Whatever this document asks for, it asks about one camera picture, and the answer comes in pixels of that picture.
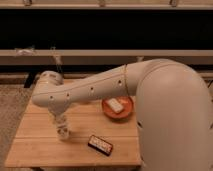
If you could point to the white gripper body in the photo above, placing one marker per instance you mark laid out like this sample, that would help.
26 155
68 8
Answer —
59 115

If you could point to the small white bottle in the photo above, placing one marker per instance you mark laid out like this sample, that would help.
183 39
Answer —
62 127

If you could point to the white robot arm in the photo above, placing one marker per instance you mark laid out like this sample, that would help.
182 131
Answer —
174 109

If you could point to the wooden table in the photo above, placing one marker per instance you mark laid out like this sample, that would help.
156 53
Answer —
37 145

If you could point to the black rectangular box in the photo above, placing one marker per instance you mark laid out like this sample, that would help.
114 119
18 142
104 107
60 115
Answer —
100 145

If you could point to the white sponge block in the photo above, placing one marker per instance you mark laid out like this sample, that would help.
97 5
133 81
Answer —
115 105

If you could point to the orange bowl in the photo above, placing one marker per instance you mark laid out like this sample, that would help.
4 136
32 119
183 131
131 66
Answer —
127 103

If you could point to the long beige bench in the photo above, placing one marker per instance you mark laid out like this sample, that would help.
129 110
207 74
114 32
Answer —
101 57

